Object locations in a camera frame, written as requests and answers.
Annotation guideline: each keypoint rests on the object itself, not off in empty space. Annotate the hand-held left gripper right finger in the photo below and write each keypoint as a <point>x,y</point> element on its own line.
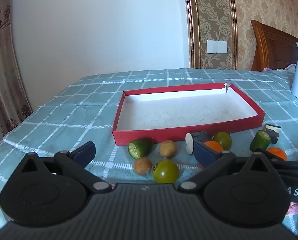
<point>204,155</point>

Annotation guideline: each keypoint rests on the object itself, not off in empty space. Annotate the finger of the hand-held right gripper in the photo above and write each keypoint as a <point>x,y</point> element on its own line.
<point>294,165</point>

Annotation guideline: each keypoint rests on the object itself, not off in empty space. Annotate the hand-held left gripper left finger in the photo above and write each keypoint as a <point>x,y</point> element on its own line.
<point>85,153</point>

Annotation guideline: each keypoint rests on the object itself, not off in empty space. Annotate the orange mandarin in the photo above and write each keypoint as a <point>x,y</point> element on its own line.
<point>213,146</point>
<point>278,153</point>

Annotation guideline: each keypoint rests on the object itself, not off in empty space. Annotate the green tomato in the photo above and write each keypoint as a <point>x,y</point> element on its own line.
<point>165,171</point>
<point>222,140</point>

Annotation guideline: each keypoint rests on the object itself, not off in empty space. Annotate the brown longan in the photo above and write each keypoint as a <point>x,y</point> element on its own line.
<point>168,149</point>
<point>142,166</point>

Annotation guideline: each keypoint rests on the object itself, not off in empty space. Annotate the cucumber cylinder piece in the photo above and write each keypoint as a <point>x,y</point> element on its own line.
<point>259,141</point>

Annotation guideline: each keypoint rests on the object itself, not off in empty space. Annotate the red cardboard box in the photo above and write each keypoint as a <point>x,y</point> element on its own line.
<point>189,110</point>

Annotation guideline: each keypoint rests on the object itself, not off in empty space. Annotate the cucumber end piece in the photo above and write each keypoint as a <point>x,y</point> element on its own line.
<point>140,148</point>

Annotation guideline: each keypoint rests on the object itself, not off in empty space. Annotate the green checked tablecloth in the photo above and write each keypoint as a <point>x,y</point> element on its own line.
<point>64,105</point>

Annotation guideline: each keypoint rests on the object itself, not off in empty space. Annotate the pink patterned bedding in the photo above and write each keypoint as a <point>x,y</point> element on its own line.
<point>280,68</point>

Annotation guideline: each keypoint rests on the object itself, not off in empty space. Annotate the wooden headboard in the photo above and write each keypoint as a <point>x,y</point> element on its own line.
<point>274,50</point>

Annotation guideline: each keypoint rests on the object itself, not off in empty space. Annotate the white wall switch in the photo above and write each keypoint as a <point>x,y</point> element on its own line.
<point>217,47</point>

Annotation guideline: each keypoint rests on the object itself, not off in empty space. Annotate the gold ornate wall frame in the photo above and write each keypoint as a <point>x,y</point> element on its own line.
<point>214,17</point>

